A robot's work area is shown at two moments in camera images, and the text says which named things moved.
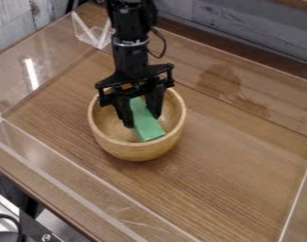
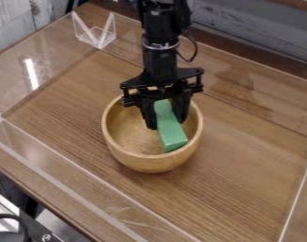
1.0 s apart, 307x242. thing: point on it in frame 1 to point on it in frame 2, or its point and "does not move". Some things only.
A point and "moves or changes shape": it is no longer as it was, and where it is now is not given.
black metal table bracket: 32,230 does not move
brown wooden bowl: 117,140 moves or changes shape
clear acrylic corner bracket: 96,36 does not move
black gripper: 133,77 to 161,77
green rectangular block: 148,126 to 171,132
